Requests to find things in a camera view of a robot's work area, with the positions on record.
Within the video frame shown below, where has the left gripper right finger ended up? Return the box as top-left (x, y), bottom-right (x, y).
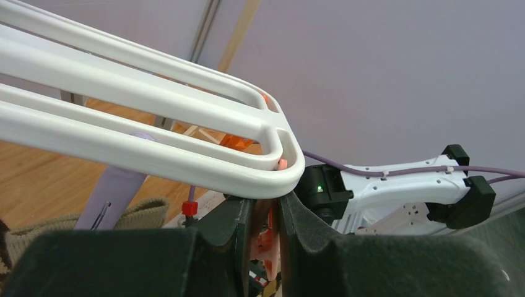
top-left (279, 193), bottom-right (510, 296)

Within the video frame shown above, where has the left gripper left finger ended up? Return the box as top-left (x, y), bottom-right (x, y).
top-left (4, 197), bottom-right (254, 296)

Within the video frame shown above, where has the beige orange argyle sock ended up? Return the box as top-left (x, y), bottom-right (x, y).
top-left (1, 197), bottom-right (170, 280)

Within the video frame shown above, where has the white plastic clip hanger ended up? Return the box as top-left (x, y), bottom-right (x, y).
top-left (1, 1), bottom-right (305, 199)

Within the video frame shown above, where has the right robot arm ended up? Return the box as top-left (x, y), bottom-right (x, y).
top-left (295, 144), bottom-right (496, 235)

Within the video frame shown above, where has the orange hanger clip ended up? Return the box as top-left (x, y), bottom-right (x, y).
top-left (219, 93), bottom-right (269, 151)
top-left (251, 158), bottom-right (289, 282)

